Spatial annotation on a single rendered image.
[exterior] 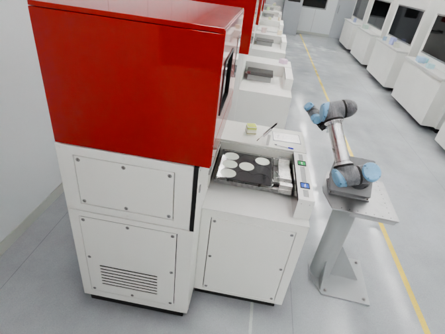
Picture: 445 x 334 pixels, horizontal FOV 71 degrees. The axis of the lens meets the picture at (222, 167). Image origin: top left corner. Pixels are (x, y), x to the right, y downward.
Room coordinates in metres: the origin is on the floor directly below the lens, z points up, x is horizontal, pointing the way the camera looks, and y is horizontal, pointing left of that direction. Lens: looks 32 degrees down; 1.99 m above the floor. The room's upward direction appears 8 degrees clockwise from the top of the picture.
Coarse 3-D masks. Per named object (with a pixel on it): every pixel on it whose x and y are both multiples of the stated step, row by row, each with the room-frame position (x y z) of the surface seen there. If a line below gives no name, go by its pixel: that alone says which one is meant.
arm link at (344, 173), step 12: (324, 108) 1.84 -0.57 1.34; (336, 108) 1.84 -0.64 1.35; (324, 120) 1.84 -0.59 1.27; (336, 120) 1.80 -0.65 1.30; (336, 132) 1.76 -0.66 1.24; (336, 144) 1.71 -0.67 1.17; (336, 156) 1.68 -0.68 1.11; (348, 156) 1.67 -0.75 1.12; (336, 168) 1.62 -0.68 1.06; (348, 168) 1.60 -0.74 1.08; (336, 180) 1.59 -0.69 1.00; (348, 180) 1.56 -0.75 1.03
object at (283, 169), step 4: (280, 164) 1.89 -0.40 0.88; (284, 164) 1.89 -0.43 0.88; (288, 164) 1.90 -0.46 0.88; (280, 168) 1.83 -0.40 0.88; (284, 168) 1.84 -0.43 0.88; (288, 168) 1.85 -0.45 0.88; (280, 172) 1.78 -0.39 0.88; (284, 172) 1.79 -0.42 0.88; (288, 172) 1.80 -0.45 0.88; (280, 192) 1.58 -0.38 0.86; (284, 192) 1.58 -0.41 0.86; (288, 192) 1.58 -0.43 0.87
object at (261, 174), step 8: (224, 152) 1.91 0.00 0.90; (240, 160) 1.83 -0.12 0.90; (248, 160) 1.85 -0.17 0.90; (224, 168) 1.71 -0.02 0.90; (232, 168) 1.72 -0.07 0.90; (240, 168) 1.73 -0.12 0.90; (256, 168) 1.76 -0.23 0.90; (264, 168) 1.77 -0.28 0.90; (224, 176) 1.62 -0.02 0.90; (240, 176) 1.64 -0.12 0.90; (248, 176) 1.65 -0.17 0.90; (256, 176) 1.67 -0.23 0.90; (264, 176) 1.68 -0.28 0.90; (264, 184) 1.59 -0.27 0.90
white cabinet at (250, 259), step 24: (216, 216) 1.38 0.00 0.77; (240, 216) 1.37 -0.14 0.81; (216, 240) 1.37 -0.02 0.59; (240, 240) 1.36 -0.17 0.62; (264, 240) 1.35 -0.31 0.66; (288, 240) 1.34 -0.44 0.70; (216, 264) 1.37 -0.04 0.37; (240, 264) 1.36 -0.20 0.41; (264, 264) 1.35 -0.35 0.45; (288, 264) 1.34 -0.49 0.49; (216, 288) 1.37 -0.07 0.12; (240, 288) 1.36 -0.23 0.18; (264, 288) 1.35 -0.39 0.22
